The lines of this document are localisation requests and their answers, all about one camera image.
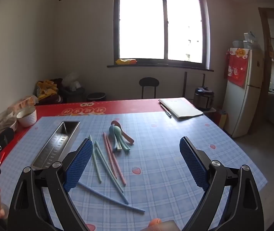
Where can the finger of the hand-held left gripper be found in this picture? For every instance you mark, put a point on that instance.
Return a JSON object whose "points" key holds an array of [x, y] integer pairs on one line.
{"points": [[4, 137]]}

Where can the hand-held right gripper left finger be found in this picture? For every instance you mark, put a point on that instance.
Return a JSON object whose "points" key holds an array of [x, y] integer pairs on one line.
{"points": [[76, 166]]}

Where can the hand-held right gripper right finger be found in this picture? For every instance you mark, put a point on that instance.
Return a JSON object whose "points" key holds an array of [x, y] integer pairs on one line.
{"points": [[194, 166]]}

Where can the stainless steel utensil tray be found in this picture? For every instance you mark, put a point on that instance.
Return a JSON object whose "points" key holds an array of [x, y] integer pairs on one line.
{"points": [[55, 144]]}

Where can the blue chopstick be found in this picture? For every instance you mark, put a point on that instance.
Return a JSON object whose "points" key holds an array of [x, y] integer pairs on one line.
{"points": [[117, 185], [110, 198]]}

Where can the beige spoon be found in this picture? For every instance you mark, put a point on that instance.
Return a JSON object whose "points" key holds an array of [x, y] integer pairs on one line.
{"points": [[119, 147]]}

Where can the blue spoon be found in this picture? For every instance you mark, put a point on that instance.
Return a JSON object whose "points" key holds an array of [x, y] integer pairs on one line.
{"points": [[112, 130]]}

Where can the green spoon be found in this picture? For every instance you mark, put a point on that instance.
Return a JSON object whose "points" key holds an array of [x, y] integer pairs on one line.
{"points": [[122, 138]]}

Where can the pink spoon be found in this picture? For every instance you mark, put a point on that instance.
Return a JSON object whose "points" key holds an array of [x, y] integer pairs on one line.
{"points": [[127, 137]]}

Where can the clear plastic-wrapped bowl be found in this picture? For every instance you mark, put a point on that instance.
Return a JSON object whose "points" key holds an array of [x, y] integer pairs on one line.
{"points": [[4, 122]]}

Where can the white textured bowl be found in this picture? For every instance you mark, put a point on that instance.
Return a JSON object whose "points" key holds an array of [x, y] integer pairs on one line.
{"points": [[27, 119]]}

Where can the blue plaid table mat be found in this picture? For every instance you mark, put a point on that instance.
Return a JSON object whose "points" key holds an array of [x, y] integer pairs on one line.
{"points": [[163, 149]]}

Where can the orange bread packet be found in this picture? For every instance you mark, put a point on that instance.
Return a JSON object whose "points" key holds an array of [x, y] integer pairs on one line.
{"points": [[22, 103]]}

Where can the orange cardboard box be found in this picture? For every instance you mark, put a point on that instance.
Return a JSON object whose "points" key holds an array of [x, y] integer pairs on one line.
{"points": [[222, 119]]}

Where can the white notebook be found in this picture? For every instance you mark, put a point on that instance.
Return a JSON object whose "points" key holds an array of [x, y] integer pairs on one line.
{"points": [[181, 108]]}

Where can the grey pen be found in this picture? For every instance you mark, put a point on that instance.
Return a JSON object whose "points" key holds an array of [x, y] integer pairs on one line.
{"points": [[165, 110]]}

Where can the pile of clothes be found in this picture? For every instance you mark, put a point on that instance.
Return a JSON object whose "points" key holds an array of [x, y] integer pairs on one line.
{"points": [[46, 89]]}

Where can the black pressure cooker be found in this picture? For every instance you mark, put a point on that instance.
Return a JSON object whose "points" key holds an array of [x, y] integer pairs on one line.
{"points": [[203, 98]]}

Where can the red printed tablecloth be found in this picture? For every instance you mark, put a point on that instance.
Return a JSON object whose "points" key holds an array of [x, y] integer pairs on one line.
{"points": [[127, 105]]}

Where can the white refrigerator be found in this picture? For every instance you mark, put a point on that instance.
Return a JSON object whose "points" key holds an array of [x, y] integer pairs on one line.
{"points": [[245, 105]]}

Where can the white plastic bag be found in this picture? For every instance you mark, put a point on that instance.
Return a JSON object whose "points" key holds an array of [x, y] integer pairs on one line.
{"points": [[72, 81]]}

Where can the black round stool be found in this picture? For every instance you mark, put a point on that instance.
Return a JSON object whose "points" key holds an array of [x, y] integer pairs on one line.
{"points": [[149, 81]]}

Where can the red printed fridge cloth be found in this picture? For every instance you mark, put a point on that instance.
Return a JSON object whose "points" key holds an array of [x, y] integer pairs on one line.
{"points": [[236, 69]]}

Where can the yellow packet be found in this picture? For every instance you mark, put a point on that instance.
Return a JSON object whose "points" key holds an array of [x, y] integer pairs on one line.
{"points": [[125, 61]]}

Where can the clear plastic container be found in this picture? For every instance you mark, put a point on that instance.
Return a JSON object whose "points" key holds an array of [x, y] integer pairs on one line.
{"points": [[238, 44], [249, 39]]}

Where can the dark framed window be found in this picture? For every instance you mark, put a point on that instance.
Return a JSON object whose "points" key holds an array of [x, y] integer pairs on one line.
{"points": [[139, 24]]}

